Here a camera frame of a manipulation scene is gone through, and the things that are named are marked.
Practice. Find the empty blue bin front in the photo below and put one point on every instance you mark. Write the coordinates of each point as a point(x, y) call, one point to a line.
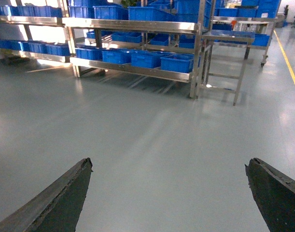
point(147, 59)

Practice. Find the far steel cart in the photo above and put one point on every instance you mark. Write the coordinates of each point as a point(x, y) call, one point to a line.
point(262, 27)

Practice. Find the steel shelf rack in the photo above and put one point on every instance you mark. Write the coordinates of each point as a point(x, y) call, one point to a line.
point(106, 38)
point(34, 29)

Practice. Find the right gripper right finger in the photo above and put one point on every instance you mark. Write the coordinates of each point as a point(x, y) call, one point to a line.
point(274, 194)

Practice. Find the blue bin with red wrap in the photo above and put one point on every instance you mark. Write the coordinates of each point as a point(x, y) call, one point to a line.
point(180, 63)

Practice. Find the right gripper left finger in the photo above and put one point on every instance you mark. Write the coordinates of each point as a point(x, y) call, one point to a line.
point(57, 208)

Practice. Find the left steel shelf rack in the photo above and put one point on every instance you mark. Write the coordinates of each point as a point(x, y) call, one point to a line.
point(34, 29)

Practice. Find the small steel table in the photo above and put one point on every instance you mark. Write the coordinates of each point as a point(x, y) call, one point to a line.
point(224, 59)

